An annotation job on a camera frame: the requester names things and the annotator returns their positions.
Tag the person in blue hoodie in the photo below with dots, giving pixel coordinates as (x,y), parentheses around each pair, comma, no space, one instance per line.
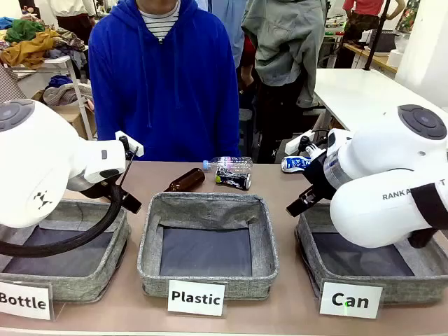
(164,91)

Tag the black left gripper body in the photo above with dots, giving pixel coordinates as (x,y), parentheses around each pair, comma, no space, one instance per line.
(105,190)

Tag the clear plastic bottle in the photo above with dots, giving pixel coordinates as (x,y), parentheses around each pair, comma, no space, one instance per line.
(231,162)

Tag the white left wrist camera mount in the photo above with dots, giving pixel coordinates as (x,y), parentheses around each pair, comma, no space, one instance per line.
(131,141)

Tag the white Can label card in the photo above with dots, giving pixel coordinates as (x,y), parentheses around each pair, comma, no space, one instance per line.
(350,300)

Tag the white side table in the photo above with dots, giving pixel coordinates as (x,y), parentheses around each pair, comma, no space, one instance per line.
(364,91)

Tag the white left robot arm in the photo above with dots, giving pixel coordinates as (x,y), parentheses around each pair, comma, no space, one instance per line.
(42,157)

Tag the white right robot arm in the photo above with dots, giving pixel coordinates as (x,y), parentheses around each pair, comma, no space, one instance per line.
(385,196)

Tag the grey basket labelled Bottle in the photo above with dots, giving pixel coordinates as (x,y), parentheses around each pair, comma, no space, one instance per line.
(84,280)

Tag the green cloth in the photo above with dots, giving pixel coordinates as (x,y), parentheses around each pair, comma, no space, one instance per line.
(24,29)

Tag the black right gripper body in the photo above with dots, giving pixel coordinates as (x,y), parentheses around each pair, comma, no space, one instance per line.
(320,178)

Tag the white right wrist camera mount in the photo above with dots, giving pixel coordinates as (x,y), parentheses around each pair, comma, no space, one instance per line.
(295,143)

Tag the mustard yellow cloth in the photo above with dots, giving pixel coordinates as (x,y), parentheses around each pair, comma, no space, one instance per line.
(31,49)

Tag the grey basket labelled Plastic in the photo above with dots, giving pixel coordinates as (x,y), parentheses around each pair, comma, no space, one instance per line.
(210,210)

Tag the cardboard box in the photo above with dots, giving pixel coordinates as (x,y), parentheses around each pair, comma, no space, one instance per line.
(77,119)

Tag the black drink can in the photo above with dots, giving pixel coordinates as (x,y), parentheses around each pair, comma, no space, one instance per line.
(232,178)

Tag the person in red top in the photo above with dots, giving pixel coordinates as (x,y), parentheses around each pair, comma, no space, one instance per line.
(362,15)

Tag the black stand pole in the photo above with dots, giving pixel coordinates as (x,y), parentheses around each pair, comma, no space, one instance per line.
(378,31)

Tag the white clothes table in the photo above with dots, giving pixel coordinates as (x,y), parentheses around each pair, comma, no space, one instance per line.
(75,87)

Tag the person in grey jacket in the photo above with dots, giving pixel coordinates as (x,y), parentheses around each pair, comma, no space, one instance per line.
(283,45)

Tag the blue white drink can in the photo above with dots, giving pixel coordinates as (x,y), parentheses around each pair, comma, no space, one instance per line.
(294,164)

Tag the grey basket labelled Can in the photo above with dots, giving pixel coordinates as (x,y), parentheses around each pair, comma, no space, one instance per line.
(413,280)

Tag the brown glass bottle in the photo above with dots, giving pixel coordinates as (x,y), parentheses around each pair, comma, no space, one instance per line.
(187,180)

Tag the white Bottle label card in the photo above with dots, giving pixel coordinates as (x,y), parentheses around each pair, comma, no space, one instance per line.
(24,301)

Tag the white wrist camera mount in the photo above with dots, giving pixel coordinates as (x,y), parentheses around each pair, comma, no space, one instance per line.
(131,141)
(295,143)

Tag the wooden desk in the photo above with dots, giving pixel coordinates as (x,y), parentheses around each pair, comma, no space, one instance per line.
(374,57)

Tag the white Plastic label card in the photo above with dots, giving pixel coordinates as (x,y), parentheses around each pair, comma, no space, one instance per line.
(196,297)

